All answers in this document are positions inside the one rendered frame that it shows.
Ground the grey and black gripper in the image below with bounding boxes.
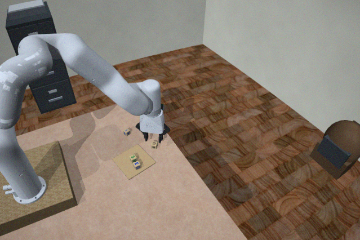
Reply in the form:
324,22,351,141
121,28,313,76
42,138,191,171
136,110,170,143

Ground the tan flat mat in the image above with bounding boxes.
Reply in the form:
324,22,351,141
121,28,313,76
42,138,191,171
112,144,156,180

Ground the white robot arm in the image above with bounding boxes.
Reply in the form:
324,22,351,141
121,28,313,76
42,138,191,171
0,33,165,205

